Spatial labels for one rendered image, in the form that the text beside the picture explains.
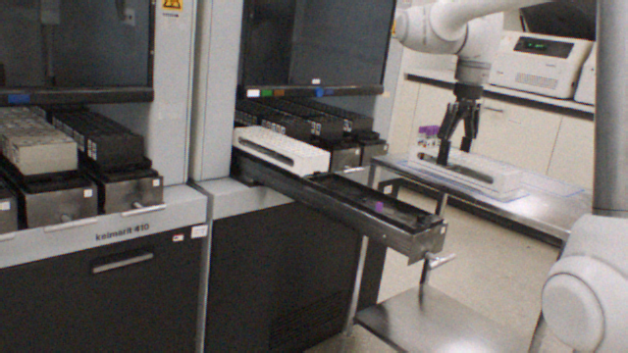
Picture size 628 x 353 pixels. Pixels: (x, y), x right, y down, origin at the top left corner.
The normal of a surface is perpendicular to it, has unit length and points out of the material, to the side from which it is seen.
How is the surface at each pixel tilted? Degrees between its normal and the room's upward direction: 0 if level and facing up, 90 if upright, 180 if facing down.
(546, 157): 90
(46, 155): 90
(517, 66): 90
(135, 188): 90
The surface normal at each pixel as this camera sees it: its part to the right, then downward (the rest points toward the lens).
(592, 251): -0.89, -0.24
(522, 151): -0.71, 0.13
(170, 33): 0.69, 0.30
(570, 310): -0.94, 0.10
